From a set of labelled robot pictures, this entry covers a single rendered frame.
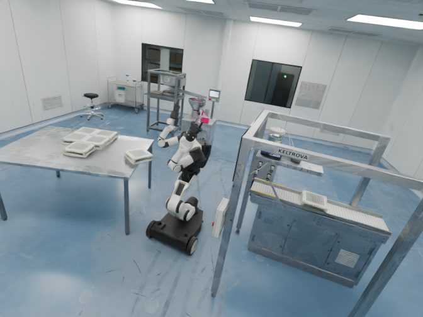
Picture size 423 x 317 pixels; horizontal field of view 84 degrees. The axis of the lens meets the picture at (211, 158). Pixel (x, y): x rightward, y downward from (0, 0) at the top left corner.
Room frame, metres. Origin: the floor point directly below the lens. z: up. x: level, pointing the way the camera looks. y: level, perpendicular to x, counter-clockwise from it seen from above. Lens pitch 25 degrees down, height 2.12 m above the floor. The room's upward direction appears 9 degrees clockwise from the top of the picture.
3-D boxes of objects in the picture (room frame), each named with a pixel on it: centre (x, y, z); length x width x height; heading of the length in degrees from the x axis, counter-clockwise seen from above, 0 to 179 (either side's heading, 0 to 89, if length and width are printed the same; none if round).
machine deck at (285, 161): (2.17, -0.77, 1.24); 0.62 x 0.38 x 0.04; 74
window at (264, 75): (7.10, -1.40, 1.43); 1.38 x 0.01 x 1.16; 82
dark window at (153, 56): (7.58, 1.94, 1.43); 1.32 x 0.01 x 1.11; 82
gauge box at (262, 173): (2.10, -0.54, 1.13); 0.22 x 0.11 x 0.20; 74
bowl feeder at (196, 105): (4.83, 0.40, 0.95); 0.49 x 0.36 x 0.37; 82
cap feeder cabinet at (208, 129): (4.77, 0.37, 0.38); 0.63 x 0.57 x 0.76; 82
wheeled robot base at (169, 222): (2.27, 0.24, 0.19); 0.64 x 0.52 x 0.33; 161
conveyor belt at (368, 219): (2.05, -1.13, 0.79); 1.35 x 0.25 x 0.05; 74
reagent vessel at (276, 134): (2.18, -0.58, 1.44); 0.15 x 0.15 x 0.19
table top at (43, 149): (2.56, 1.59, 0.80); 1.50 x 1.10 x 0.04; 93
